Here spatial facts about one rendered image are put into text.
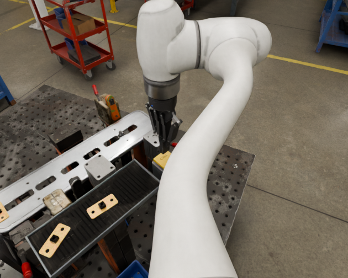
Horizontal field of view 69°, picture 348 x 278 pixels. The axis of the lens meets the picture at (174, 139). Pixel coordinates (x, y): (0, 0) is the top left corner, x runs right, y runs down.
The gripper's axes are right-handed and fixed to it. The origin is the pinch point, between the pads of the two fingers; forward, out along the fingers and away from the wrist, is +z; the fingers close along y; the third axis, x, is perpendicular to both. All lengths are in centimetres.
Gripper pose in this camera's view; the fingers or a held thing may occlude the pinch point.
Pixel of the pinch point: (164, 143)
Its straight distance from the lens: 80.0
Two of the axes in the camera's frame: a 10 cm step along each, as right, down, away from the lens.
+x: -7.0, 5.2, -4.8
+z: 0.0, 6.8, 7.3
